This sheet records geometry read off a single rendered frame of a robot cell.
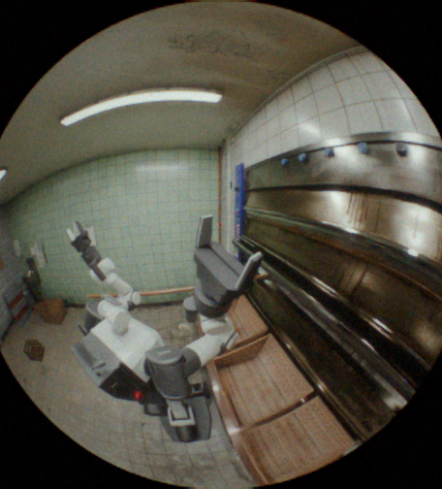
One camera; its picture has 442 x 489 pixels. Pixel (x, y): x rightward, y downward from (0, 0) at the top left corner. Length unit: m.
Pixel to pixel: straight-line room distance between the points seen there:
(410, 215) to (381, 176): 0.17
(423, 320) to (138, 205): 2.59
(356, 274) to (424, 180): 0.44
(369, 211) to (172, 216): 2.06
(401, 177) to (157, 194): 2.24
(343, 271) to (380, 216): 0.27
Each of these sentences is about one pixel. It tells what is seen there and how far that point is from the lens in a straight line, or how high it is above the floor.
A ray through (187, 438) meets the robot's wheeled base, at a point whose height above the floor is 0.35.
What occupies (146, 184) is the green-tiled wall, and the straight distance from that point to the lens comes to 2.16.
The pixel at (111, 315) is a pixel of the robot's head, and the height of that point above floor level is 1.50.
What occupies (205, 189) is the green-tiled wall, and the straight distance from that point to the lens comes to 2.13.
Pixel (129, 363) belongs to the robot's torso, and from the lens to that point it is 0.51.
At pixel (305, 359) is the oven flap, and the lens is 1.02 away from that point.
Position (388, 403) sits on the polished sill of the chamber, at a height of 1.18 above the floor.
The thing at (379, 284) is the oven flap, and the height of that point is 1.57.
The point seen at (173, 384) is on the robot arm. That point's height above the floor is 1.36.
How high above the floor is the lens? 1.79
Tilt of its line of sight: 18 degrees down
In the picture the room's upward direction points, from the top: straight up
